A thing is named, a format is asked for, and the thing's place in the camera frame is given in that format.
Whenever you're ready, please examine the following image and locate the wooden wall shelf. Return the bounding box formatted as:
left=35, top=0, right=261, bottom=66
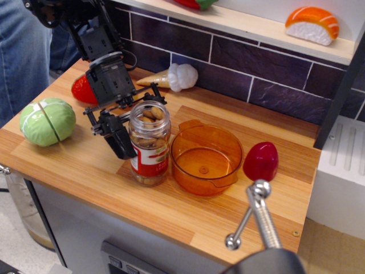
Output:
left=120, top=1, right=359, bottom=65

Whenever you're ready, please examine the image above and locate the white ridged sink unit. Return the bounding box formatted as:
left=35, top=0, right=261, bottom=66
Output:
left=307, top=116, right=364, bottom=239

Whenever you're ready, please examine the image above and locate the clear almond jar red label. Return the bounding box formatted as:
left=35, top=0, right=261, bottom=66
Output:
left=129, top=100, right=171, bottom=187

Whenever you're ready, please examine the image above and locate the red toy strawberry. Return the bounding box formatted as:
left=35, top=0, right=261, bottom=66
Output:
left=71, top=74, right=98, bottom=104

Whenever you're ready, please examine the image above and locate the dark red toy fruit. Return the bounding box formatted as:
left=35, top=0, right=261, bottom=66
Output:
left=243, top=142, right=279, bottom=182

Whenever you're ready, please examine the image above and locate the silver knob left edge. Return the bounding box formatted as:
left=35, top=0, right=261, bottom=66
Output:
left=0, top=165, right=11, bottom=176

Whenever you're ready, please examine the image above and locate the red toy chili pepper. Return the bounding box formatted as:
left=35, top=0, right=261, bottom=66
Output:
left=175, top=0, right=218, bottom=10

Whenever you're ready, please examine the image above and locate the toy ice cream cone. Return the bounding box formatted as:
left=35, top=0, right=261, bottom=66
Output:
left=136, top=63, right=198, bottom=92

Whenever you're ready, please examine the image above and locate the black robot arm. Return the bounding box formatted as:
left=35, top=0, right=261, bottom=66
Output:
left=24, top=1, right=171, bottom=159

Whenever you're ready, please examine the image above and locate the dark grey shelf post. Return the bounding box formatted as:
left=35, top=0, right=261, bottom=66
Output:
left=314, top=34, right=364, bottom=150

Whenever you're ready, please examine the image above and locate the person in blue jeans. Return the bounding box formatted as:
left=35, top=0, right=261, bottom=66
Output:
left=1, top=1, right=81, bottom=126

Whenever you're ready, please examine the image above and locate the toy salmon sushi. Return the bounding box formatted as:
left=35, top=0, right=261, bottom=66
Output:
left=285, top=6, right=340, bottom=46

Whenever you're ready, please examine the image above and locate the grey oven control panel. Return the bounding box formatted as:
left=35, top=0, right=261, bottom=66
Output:
left=100, top=241, right=165, bottom=274

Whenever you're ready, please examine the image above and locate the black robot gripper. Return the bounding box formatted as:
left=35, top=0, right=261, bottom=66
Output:
left=84, top=51, right=167, bottom=160

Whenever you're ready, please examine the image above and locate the green toy cabbage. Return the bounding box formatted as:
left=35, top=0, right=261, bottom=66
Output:
left=19, top=98, right=76, bottom=147

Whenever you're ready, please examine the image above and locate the orange transparent plastic pot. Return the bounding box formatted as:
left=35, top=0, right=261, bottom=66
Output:
left=170, top=120, right=244, bottom=196

